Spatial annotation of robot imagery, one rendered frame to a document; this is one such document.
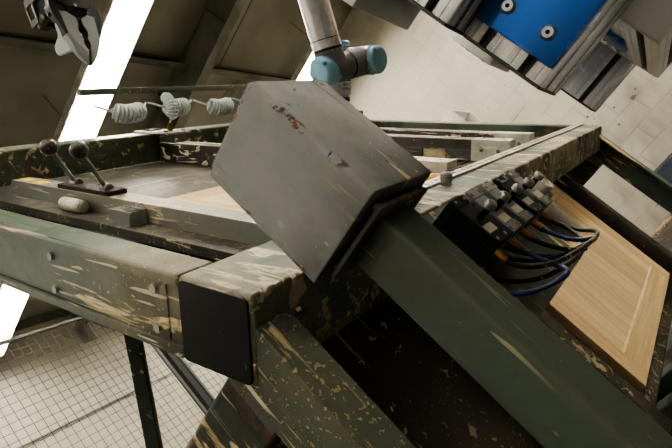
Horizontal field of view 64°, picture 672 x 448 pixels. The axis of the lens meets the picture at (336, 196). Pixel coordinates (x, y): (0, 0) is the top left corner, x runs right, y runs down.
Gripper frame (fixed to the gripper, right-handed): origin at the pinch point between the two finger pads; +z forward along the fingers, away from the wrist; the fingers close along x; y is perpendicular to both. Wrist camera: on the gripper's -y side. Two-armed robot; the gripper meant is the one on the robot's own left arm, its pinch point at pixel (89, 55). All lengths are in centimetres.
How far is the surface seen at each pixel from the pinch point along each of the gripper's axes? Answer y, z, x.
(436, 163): -23, 34, -66
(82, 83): 248, -139, -187
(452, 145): -12, 26, -116
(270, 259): -24.6, 43.0, 4.2
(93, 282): 0.2, 36.6, 12.1
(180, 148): 60, -7, -71
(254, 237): -9.2, 37.7, -11.8
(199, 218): 2.0, 30.2, -12.4
